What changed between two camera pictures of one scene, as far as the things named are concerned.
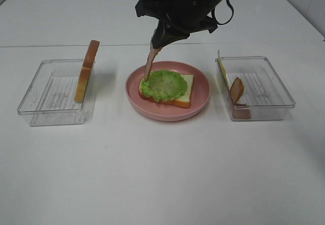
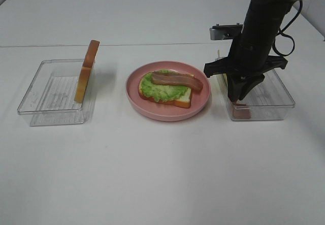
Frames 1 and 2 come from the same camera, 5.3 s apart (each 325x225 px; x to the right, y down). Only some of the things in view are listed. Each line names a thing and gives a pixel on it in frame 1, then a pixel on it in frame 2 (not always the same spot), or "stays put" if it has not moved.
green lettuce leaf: (164, 85) stays put
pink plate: (164, 111) stays put
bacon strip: (153, 53) -> (167, 78)
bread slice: (183, 101) stays put
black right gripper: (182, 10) -> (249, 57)
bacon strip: (240, 111) stays put
